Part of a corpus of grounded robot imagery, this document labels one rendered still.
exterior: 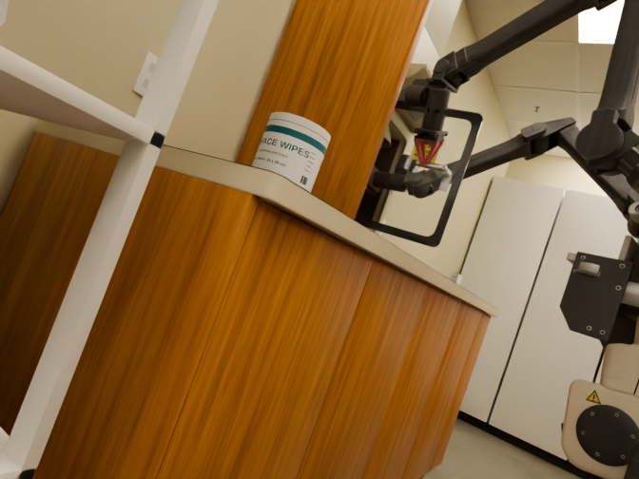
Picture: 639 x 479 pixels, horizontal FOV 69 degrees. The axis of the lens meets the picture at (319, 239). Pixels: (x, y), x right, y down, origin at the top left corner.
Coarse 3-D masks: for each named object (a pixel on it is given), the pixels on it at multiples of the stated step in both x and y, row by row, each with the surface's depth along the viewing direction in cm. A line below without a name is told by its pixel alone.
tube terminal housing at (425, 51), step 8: (424, 32) 155; (424, 40) 157; (416, 48) 154; (424, 48) 159; (432, 48) 163; (416, 56) 156; (424, 56) 160; (432, 56) 165; (432, 64) 167; (432, 72) 168; (376, 232) 166
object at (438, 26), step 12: (444, 0) 161; (456, 0) 169; (432, 12) 156; (444, 12) 164; (456, 12) 172; (432, 24) 158; (444, 24) 166; (432, 36) 161; (444, 36) 169; (444, 48) 172
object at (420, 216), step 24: (408, 120) 138; (456, 120) 131; (480, 120) 129; (384, 144) 139; (408, 144) 136; (456, 144) 130; (384, 168) 138; (408, 168) 135; (456, 168) 129; (384, 192) 136; (408, 192) 133; (432, 192) 130; (456, 192) 127; (360, 216) 138; (384, 216) 135; (408, 216) 132; (432, 216) 129; (432, 240) 127
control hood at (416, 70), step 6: (414, 66) 139; (420, 66) 138; (426, 66) 138; (408, 72) 140; (414, 72) 139; (420, 72) 139; (426, 72) 140; (408, 78) 140; (414, 78) 140; (420, 78) 141; (408, 84) 142
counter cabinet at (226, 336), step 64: (64, 192) 92; (192, 192) 74; (0, 256) 98; (64, 256) 87; (128, 256) 78; (192, 256) 71; (256, 256) 72; (320, 256) 87; (0, 320) 92; (128, 320) 74; (192, 320) 68; (256, 320) 76; (320, 320) 94; (384, 320) 122; (448, 320) 174; (0, 384) 87; (128, 384) 71; (192, 384) 68; (256, 384) 81; (320, 384) 102; (384, 384) 135; (448, 384) 202; (64, 448) 75; (128, 448) 68; (192, 448) 72; (256, 448) 87; (320, 448) 111; (384, 448) 152
